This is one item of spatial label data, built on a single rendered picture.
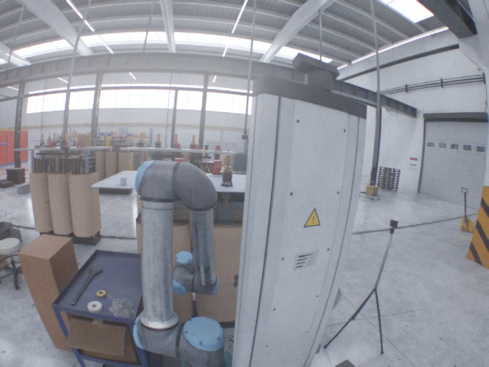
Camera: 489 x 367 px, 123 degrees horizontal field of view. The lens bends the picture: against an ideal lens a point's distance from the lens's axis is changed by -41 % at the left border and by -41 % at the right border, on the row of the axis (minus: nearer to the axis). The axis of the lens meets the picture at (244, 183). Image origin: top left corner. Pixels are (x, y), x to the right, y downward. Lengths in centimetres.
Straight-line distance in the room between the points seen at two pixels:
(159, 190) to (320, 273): 54
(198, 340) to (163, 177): 56
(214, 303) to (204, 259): 101
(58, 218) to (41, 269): 226
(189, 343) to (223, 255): 92
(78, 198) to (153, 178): 294
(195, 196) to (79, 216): 309
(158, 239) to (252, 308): 35
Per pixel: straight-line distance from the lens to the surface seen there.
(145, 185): 73
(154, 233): 74
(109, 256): 164
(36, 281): 183
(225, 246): 162
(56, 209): 387
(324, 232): 63
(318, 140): 56
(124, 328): 116
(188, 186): 69
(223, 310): 195
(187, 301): 191
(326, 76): 59
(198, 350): 87
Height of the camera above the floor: 162
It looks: 9 degrees down
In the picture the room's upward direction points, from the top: 4 degrees clockwise
